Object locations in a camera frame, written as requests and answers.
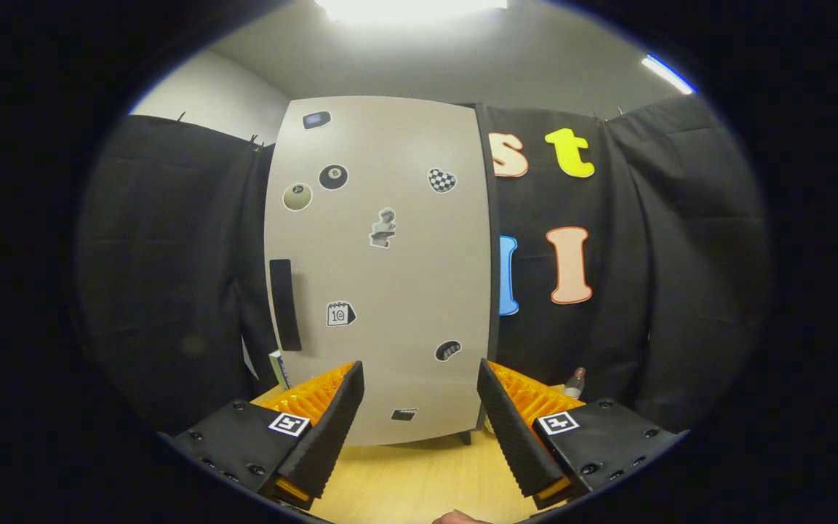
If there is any grey shoe cabinet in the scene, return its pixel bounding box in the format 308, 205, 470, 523
264, 95, 501, 446

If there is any light grey shoe cabinet door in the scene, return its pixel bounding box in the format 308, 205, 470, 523
264, 96, 492, 446

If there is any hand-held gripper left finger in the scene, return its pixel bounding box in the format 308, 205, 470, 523
164, 360, 365, 510

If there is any large ceiling light panel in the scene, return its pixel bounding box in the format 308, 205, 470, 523
315, 0, 508, 23

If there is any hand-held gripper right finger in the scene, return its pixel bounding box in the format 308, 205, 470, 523
477, 358, 685, 510

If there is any black backdrop cloth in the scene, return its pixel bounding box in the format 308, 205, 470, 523
73, 95, 773, 437

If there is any small ceiling light panel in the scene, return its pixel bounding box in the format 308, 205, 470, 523
641, 55, 696, 95

